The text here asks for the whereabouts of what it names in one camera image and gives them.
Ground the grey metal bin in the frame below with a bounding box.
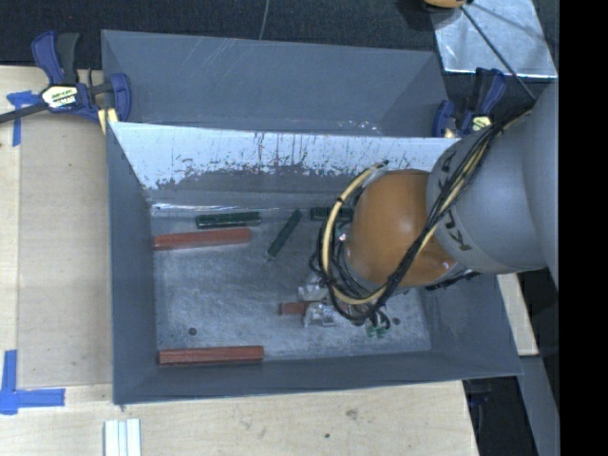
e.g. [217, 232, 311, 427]
[100, 28, 524, 406]

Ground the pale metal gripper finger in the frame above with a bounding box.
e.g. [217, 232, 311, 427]
[297, 280, 330, 304]
[301, 303, 337, 329]

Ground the dark green flat block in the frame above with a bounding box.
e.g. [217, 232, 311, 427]
[265, 208, 304, 260]
[309, 206, 355, 222]
[195, 210, 263, 230]

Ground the pale wood flat board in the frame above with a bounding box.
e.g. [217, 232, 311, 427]
[17, 115, 116, 390]

